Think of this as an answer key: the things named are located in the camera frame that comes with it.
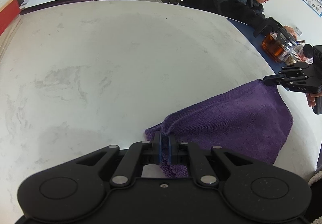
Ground blue table mat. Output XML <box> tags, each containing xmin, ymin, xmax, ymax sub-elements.
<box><xmin>227</xmin><ymin>18</ymin><xmax>284</xmax><ymax>73</ymax></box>

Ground purple towel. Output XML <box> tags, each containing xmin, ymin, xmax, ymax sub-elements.
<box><xmin>145</xmin><ymin>79</ymin><xmax>293</xmax><ymax>165</ymax></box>

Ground red desk calendar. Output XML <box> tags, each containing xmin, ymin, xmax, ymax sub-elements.
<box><xmin>0</xmin><ymin>0</ymin><xmax>20</xmax><ymax>34</ymax></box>

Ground operator right hand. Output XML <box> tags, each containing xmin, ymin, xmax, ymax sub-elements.
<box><xmin>306</xmin><ymin>93</ymin><xmax>319</xmax><ymax>107</ymax></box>

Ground glass teapot with tea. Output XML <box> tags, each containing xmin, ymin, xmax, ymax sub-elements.
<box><xmin>253</xmin><ymin>18</ymin><xmax>300</xmax><ymax>63</ymax></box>

